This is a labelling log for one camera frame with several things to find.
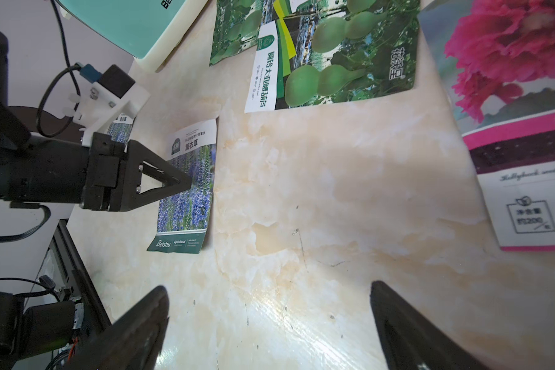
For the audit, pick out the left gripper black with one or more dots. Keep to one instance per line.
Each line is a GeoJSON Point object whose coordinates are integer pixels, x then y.
{"type": "Point", "coordinates": [106, 176]}

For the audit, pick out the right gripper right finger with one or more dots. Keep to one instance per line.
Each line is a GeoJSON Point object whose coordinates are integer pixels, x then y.
{"type": "Point", "coordinates": [409, 340]}

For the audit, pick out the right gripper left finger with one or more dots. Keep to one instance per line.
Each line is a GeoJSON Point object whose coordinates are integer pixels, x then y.
{"type": "Point", "coordinates": [132, 342]}

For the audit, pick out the lavender seed packet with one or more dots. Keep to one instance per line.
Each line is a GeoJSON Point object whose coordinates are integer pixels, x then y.
{"type": "Point", "coordinates": [121, 128]}
{"type": "Point", "coordinates": [183, 219]}

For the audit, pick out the green gourd packet front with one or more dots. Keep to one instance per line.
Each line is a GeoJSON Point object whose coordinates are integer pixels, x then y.
{"type": "Point", "coordinates": [312, 53]}

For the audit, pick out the green gourd packet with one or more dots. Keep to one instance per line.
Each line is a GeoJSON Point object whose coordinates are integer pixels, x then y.
{"type": "Point", "coordinates": [237, 26]}
{"type": "Point", "coordinates": [312, 53]}

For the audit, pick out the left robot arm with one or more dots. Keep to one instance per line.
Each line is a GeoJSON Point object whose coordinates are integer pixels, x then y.
{"type": "Point", "coordinates": [14, 134]}

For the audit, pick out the hollyhock seed packet front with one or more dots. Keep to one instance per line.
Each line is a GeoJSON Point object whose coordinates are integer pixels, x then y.
{"type": "Point", "coordinates": [496, 61]}

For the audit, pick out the mint green toaster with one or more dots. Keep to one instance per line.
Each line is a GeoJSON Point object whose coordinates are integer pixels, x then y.
{"type": "Point", "coordinates": [149, 30]}

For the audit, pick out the green gourd packet rear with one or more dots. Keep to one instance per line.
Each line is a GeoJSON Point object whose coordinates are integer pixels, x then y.
{"type": "Point", "coordinates": [237, 26]}

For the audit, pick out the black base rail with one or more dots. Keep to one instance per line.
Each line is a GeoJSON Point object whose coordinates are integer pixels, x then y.
{"type": "Point", "coordinates": [59, 314]}

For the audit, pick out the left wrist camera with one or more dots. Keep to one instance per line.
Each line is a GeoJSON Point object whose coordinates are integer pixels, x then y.
{"type": "Point", "coordinates": [113, 94]}

